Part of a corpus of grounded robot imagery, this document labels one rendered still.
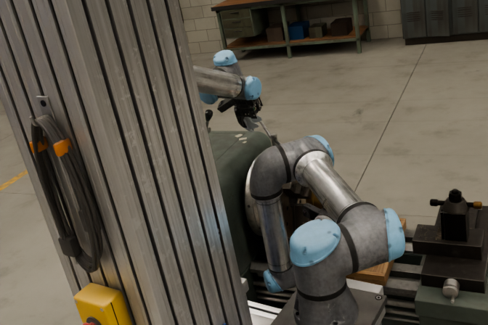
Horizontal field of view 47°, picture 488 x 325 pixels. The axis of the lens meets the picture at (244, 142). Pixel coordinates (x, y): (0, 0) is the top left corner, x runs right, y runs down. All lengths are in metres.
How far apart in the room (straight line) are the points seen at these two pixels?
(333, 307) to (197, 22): 8.58
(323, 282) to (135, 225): 0.48
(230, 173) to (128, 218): 1.05
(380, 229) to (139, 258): 0.55
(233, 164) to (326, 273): 0.86
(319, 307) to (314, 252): 0.15
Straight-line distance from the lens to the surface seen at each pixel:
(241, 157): 2.07
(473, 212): 2.12
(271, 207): 1.66
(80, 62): 0.88
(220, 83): 1.66
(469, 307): 1.78
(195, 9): 9.63
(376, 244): 1.29
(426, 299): 1.80
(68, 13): 0.87
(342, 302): 1.33
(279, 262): 1.76
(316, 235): 1.26
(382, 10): 8.58
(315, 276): 1.26
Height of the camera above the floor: 2.06
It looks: 22 degrees down
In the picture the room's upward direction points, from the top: 11 degrees counter-clockwise
